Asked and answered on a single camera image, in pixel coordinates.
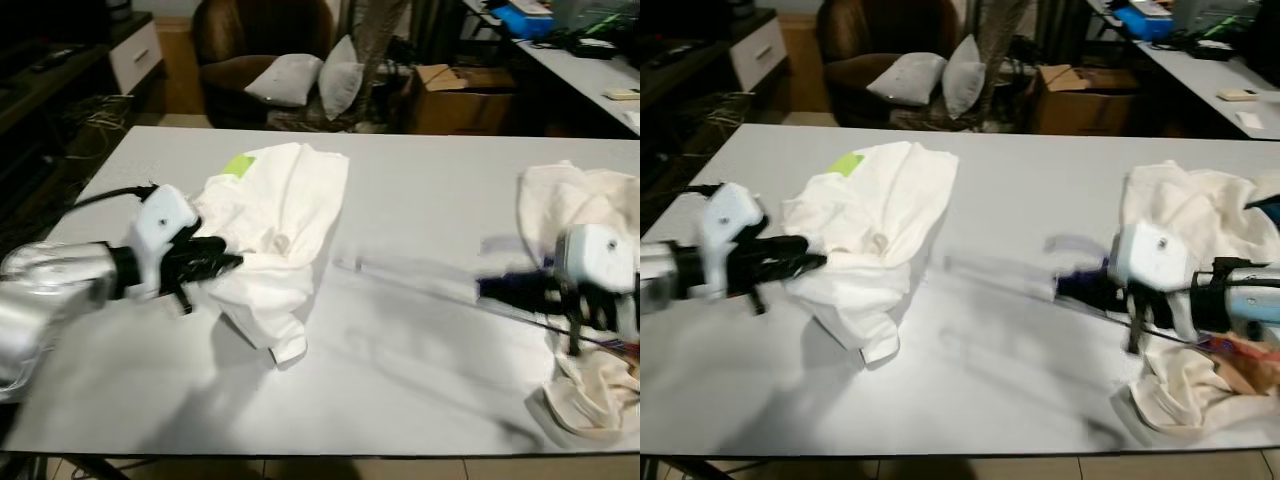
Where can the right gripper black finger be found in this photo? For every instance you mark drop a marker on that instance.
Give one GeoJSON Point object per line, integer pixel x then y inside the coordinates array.
{"type": "Point", "coordinates": [1100, 296]}
{"type": "Point", "coordinates": [520, 296]}
{"type": "Point", "coordinates": [515, 282]}
{"type": "Point", "coordinates": [1092, 281]}

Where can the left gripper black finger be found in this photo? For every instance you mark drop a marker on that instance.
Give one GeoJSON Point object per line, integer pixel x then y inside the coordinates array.
{"type": "Point", "coordinates": [220, 271]}
{"type": "Point", "coordinates": [800, 270]}
{"type": "Point", "coordinates": [222, 251]}
{"type": "Point", "coordinates": [803, 249]}

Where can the cream garment with red print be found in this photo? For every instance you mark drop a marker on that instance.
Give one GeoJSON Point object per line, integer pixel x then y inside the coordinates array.
{"type": "Point", "coordinates": [1190, 200]}
{"type": "Point", "coordinates": [580, 200]}

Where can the open cardboard box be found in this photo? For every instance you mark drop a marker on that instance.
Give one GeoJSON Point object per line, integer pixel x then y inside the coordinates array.
{"type": "Point", "coordinates": [460, 100]}
{"type": "Point", "coordinates": [1085, 100]}

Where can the wide grey pillow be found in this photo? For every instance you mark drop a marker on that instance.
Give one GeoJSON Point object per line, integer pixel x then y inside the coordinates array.
{"type": "Point", "coordinates": [285, 80]}
{"type": "Point", "coordinates": [905, 78]}

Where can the white drawer cabinet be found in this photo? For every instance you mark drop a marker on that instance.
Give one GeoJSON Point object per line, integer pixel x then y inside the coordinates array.
{"type": "Point", "coordinates": [758, 50]}
{"type": "Point", "coordinates": [135, 55]}

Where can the narrow grey pillow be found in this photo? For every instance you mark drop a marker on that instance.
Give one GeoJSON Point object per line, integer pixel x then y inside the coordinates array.
{"type": "Point", "coordinates": [965, 75]}
{"type": "Point", "coordinates": [340, 80]}

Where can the brown armchair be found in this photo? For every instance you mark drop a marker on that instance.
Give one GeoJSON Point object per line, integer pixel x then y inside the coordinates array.
{"type": "Point", "coordinates": [850, 40]}
{"type": "Point", "coordinates": [230, 40]}

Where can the black low sideboard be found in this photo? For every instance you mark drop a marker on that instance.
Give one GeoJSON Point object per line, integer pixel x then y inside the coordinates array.
{"type": "Point", "coordinates": [680, 70]}
{"type": "Point", "coordinates": [40, 90]}

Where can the small beige box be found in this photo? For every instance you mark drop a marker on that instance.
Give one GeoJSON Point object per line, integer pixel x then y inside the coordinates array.
{"type": "Point", "coordinates": [620, 94]}
{"type": "Point", "coordinates": [1238, 94]}

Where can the brown patterned cloth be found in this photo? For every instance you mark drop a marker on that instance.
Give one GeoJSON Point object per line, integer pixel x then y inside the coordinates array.
{"type": "Point", "coordinates": [375, 45]}
{"type": "Point", "coordinates": [1000, 45]}

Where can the blue box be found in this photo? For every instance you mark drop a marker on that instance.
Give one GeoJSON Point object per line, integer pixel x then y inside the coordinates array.
{"type": "Point", "coordinates": [525, 20]}
{"type": "Point", "coordinates": [1145, 18]}

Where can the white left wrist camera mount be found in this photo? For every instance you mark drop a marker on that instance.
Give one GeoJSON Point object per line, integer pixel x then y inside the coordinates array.
{"type": "Point", "coordinates": [160, 225]}
{"type": "Point", "coordinates": [730, 215]}

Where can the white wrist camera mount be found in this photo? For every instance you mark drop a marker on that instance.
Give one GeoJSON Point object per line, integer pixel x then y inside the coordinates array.
{"type": "Point", "coordinates": [160, 225]}
{"type": "Point", "coordinates": [1150, 255]}
{"type": "Point", "coordinates": [600, 255]}
{"type": "Point", "coordinates": [730, 215]}

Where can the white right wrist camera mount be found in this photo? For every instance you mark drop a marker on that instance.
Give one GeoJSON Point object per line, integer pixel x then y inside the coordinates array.
{"type": "Point", "coordinates": [600, 255]}
{"type": "Point", "coordinates": [1150, 255]}

